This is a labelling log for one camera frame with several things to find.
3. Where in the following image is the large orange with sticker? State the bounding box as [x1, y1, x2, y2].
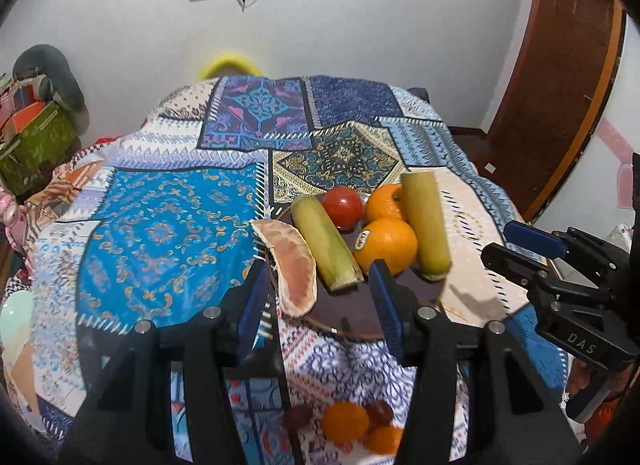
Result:
[352, 218, 419, 275]

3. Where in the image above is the green sugarcane piece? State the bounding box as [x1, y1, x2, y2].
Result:
[291, 194, 363, 293]
[400, 171, 452, 281]

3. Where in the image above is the pomelo segment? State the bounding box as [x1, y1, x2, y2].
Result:
[250, 219, 317, 318]

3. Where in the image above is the dark red grape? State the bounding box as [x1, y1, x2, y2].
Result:
[282, 404, 314, 431]
[364, 400, 394, 427]

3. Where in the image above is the large orange with stem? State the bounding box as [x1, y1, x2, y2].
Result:
[364, 184, 406, 223]

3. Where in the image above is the red tomato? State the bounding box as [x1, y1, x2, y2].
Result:
[321, 185, 363, 231]

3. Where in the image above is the small mandarin orange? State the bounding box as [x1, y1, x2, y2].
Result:
[363, 425, 404, 456]
[321, 401, 370, 443]

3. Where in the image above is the purple ceramic plate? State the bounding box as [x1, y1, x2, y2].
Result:
[264, 194, 449, 341]

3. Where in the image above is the blue patchwork bed cover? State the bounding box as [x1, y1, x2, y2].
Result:
[2, 76, 568, 459]

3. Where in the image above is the brown wooden wardrobe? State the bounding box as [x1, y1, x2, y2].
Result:
[485, 0, 626, 220]

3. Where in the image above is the pink plush toy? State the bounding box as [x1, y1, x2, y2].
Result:
[0, 188, 27, 255]

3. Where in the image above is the yellow foam tube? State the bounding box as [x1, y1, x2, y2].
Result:
[198, 52, 262, 80]

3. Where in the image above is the green storage box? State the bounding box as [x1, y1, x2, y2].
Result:
[1, 102, 80, 198]

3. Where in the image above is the grey neck pillow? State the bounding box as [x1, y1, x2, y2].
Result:
[12, 44, 90, 136]

